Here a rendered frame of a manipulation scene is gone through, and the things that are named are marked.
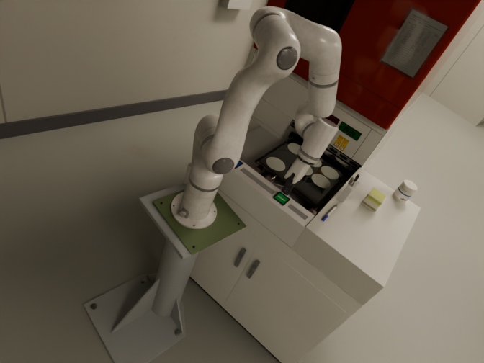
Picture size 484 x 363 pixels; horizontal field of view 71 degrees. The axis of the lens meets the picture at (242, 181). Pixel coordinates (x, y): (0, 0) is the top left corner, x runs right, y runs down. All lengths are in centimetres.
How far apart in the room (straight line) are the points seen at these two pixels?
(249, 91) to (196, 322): 145
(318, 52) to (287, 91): 92
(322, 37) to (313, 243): 76
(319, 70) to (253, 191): 59
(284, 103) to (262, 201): 71
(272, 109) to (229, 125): 97
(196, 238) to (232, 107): 55
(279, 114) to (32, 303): 164
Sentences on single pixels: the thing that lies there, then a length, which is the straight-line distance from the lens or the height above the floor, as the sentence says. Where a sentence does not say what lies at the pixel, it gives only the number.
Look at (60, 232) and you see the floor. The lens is 234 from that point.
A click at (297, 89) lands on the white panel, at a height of 114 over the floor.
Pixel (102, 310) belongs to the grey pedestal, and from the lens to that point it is 205.
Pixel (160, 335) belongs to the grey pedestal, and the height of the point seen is 1.
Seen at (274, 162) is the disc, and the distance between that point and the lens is 169.
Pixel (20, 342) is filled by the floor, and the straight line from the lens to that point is 205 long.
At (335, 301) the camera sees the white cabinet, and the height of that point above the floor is 74.
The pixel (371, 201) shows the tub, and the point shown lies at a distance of 161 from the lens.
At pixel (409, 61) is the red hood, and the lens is 163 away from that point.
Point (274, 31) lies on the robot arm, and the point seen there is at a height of 162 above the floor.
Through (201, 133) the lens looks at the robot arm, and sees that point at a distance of 114.
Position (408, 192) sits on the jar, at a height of 104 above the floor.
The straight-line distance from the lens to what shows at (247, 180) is 142.
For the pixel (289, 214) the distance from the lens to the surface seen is 137.
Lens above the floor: 187
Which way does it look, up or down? 41 degrees down
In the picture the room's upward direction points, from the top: 23 degrees clockwise
